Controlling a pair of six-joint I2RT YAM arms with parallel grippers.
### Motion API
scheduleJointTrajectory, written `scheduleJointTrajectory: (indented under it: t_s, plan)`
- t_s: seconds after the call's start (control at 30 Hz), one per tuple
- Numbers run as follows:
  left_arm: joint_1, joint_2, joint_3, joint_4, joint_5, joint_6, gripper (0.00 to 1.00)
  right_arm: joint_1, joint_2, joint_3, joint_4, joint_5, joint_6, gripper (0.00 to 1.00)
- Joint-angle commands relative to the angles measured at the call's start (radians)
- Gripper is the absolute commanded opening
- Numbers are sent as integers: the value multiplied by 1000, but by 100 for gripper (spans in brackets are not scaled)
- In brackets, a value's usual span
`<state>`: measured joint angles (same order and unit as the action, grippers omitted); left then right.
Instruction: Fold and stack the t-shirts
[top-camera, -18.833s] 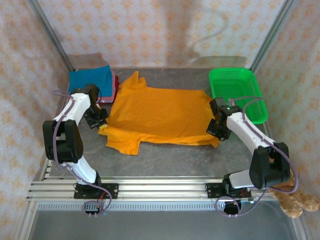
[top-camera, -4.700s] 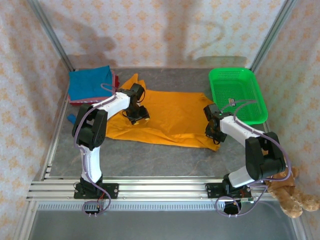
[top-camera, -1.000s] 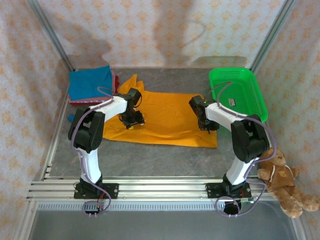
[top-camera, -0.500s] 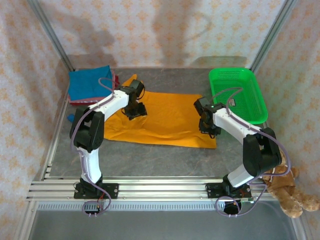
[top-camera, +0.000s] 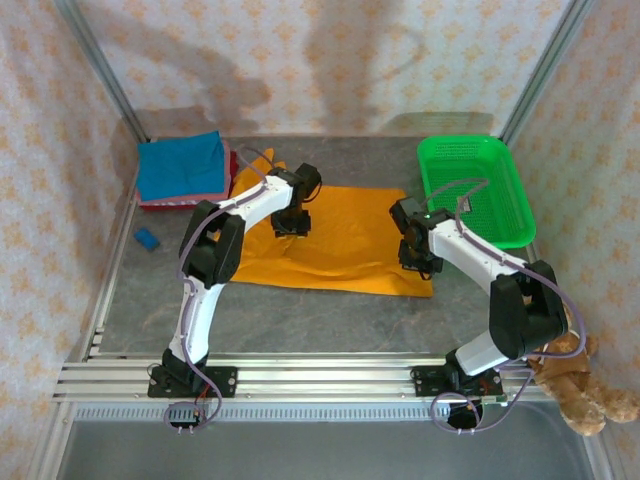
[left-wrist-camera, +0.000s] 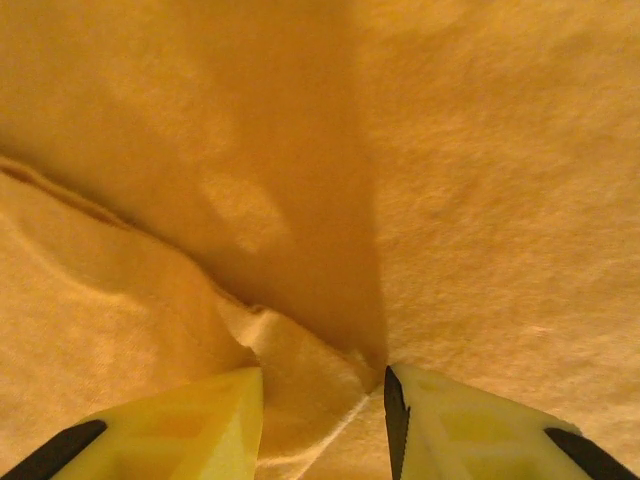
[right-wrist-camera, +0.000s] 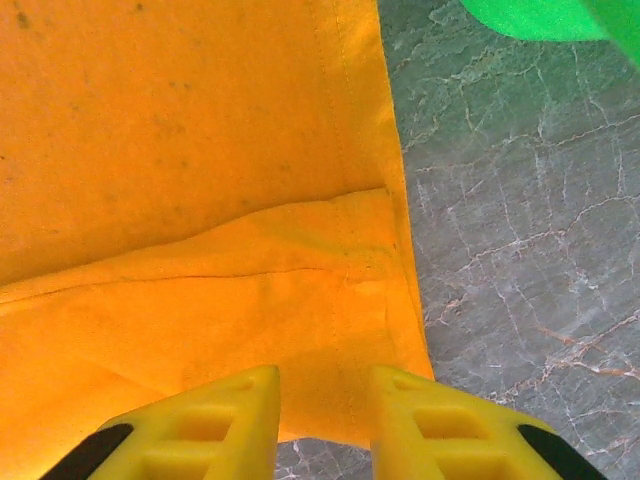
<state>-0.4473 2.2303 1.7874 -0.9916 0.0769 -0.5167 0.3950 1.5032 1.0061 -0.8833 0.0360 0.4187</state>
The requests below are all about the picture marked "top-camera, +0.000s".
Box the brown teddy bear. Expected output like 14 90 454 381
527 333 640 437

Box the aluminium frame post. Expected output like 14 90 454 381
501 0 596 144
54 0 149 144

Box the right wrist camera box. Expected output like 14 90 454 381
398 239 424 272

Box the green plastic basket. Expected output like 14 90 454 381
416 134 538 251

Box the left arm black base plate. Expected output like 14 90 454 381
148 366 238 400

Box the small blue block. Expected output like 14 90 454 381
133 226 162 253

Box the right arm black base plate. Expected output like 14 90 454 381
410 366 504 399

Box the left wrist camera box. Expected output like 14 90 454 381
272 213 295 240

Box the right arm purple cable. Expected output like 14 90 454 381
422 177 587 435

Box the grey slotted cable duct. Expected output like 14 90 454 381
74 405 541 423

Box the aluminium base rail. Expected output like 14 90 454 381
52 353 546 404

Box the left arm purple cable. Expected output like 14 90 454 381
177 144 277 432

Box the orange t-shirt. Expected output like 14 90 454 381
227 148 435 299

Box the folded blue t-shirt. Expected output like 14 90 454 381
137 130 226 201

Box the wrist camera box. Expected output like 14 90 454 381
272 213 295 240
398 239 424 272

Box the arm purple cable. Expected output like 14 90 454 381
177 144 277 432
422 177 587 435

